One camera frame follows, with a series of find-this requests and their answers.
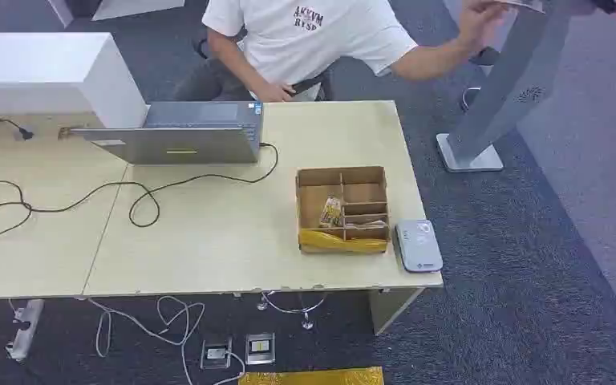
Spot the yellow printed card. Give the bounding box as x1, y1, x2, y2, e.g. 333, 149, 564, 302
318, 196, 343, 229

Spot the wooden compartment box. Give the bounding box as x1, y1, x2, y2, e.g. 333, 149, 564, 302
294, 165, 392, 255

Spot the yellow tape strip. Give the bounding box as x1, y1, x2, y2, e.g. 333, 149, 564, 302
298, 229, 390, 254

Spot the pale card stack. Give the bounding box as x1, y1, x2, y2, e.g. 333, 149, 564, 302
344, 218, 389, 230

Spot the grey card reader device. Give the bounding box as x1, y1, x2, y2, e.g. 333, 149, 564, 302
394, 219, 444, 274

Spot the grey laptop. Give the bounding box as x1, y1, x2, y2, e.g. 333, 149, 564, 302
71, 100, 265, 166

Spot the pale desk leg panel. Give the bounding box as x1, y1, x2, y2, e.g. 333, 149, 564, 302
367, 287, 426, 336

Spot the person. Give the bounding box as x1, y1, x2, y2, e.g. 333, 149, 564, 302
172, 0, 512, 103

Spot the silver floor socket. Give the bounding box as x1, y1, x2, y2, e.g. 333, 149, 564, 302
200, 338, 233, 371
245, 333, 277, 366

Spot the grey metal stand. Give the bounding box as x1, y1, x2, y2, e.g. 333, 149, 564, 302
436, 0, 573, 174

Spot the white cabinet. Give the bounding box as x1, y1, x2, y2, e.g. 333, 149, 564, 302
47, 0, 186, 29

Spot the white desk partition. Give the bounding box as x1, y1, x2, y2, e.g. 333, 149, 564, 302
0, 32, 150, 130

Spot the white power strip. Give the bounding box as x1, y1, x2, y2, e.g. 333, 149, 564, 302
5, 298, 46, 363

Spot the black power cable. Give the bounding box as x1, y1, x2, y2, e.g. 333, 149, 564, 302
0, 141, 280, 242

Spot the white cable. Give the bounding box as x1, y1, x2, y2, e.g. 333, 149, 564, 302
76, 295, 247, 385

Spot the black plug with cable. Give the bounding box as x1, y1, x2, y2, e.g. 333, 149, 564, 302
0, 117, 34, 142

